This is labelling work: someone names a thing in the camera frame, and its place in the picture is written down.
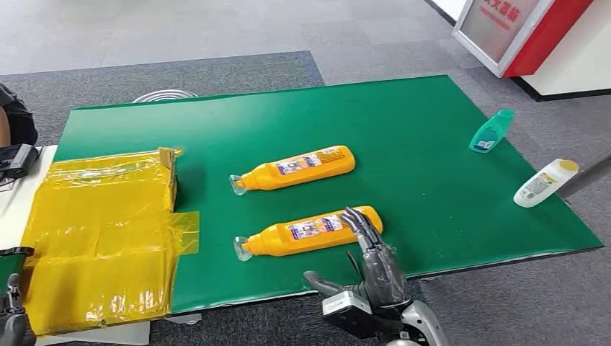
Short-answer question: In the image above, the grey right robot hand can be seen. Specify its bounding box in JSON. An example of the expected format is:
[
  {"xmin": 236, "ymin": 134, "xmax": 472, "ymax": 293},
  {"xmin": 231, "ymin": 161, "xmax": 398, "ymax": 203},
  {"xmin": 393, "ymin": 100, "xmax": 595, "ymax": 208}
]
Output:
[{"xmin": 303, "ymin": 206, "xmax": 412, "ymax": 309}]

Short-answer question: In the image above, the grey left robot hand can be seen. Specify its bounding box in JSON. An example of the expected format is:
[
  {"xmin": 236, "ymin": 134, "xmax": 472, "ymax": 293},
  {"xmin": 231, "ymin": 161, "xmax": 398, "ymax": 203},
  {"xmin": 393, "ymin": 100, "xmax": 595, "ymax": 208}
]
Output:
[{"xmin": 0, "ymin": 273, "xmax": 37, "ymax": 346}]

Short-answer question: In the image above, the orange bottle with clear cap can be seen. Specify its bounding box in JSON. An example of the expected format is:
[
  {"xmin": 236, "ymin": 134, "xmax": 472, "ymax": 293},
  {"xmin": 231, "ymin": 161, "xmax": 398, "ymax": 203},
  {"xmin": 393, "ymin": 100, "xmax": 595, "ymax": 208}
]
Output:
[
  {"xmin": 233, "ymin": 205, "xmax": 384, "ymax": 262},
  {"xmin": 228, "ymin": 145, "xmax": 357, "ymax": 197}
]

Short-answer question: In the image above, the teal plastic bottle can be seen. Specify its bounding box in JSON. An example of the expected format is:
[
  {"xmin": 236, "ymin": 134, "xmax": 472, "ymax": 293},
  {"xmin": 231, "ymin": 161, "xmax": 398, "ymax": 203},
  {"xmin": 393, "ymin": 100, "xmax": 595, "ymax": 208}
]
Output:
[{"xmin": 468, "ymin": 109, "xmax": 516, "ymax": 154}]

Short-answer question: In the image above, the white bottle with yellow cap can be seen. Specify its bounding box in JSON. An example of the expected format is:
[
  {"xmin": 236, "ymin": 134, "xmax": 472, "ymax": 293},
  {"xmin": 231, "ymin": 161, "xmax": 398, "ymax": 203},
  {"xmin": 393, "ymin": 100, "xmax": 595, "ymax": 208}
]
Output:
[{"xmin": 513, "ymin": 159, "xmax": 581, "ymax": 208}]

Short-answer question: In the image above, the cardboard box with yellow tape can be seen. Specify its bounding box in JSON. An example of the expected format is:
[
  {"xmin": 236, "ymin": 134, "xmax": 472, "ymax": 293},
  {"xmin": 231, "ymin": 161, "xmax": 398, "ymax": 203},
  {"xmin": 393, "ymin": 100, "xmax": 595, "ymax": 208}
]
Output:
[{"xmin": 19, "ymin": 146, "xmax": 200, "ymax": 337}]

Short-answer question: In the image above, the green table mat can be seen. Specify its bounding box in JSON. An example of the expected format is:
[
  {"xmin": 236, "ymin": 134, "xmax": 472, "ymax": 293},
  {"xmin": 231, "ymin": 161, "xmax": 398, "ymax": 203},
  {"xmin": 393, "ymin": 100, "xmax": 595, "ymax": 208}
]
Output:
[{"xmin": 53, "ymin": 74, "xmax": 605, "ymax": 315}]

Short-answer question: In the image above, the black device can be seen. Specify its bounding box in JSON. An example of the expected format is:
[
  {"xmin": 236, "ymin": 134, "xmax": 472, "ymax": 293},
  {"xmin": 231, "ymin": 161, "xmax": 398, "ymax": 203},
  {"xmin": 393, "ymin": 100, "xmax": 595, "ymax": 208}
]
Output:
[{"xmin": 0, "ymin": 143, "xmax": 40, "ymax": 182}]

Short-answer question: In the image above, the person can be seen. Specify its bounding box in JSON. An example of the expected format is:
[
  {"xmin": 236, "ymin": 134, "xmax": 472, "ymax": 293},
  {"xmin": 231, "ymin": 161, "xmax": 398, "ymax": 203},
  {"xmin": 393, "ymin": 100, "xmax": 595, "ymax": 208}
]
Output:
[{"xmin": 0, "ymin": 83, "xmax": 39, "ymax": 148}]

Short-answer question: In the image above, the red and white sign cabinet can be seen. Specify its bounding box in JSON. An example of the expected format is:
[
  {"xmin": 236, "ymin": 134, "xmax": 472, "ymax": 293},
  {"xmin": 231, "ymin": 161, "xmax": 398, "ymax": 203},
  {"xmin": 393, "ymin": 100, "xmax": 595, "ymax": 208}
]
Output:
[{"xmin": 452, "ymin": 0, "xmax": 595, "ymax": 79}]

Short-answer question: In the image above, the white counter with black base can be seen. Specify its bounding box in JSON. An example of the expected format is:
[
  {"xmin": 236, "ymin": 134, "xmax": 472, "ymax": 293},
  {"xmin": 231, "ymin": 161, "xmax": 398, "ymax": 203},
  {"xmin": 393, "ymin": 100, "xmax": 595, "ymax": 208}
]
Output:
[{"xmin": 513, "ymin": 0, "xmax": 611, "ymax": 102}]

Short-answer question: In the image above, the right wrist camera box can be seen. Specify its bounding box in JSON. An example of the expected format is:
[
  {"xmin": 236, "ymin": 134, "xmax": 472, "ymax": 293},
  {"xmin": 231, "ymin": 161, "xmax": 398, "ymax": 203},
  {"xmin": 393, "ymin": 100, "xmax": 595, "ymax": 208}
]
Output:
[{"xmin": 322, "ymin": 291, "xmax": 404, "ymax": 341}]

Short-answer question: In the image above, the coiled white hose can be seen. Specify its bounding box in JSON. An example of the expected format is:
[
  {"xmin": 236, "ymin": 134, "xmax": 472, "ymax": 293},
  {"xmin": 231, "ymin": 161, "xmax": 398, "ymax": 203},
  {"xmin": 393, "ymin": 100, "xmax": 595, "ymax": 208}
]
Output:
[{"xmin": 133, "ymin": 89, "xmax": 199, "ymax": 104}]

